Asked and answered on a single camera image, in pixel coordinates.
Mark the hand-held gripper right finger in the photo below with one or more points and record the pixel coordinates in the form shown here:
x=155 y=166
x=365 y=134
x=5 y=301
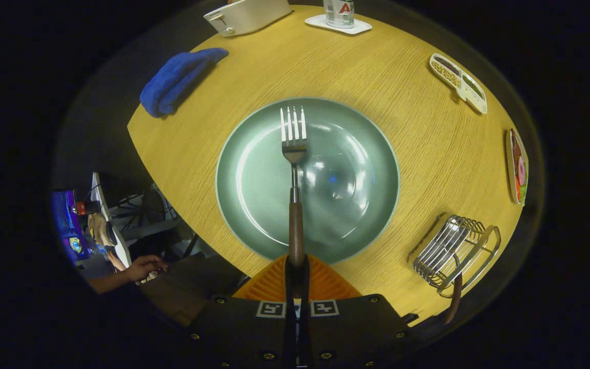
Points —
x=306 y=287

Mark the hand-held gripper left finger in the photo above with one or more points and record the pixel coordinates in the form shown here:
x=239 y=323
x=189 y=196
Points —
x=290 y=287

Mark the pale green plate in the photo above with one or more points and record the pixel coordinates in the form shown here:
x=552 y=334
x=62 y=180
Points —
x=346 y=179

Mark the white panel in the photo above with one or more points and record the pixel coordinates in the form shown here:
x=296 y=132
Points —
x=121 y=246

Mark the tan object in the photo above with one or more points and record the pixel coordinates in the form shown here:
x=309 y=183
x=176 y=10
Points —
x=101 y=229

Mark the computer monitor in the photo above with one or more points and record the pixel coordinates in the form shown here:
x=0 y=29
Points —
x=67 y=225

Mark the red tomato piece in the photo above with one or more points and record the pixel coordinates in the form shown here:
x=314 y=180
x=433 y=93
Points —
x=518 y=190

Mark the white oval food plate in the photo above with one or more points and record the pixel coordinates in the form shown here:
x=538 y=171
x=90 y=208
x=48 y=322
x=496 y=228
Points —
x=510 y=174

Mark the blue cloth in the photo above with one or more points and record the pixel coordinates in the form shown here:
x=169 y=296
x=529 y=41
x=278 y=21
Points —
x=172 y=82

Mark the green lettuce leaf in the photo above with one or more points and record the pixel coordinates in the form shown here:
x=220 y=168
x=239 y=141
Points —
x=523 y=193

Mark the pink ham slice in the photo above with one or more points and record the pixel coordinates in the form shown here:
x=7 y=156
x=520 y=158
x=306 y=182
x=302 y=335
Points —
x=521 y=170

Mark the brown sausage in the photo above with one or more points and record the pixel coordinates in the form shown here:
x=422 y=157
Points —
x=515 y=148

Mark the white divided dish with beans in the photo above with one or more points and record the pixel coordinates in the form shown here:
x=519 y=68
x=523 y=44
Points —
x=463 y=88

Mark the white square coaster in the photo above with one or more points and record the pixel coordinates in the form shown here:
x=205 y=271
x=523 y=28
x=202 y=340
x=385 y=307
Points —
x=359 y=26

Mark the white toaster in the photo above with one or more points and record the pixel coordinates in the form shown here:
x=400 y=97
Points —
x=249 y=15

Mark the clear bottle with label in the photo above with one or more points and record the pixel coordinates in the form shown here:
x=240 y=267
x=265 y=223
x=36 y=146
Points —
x=338 y=13

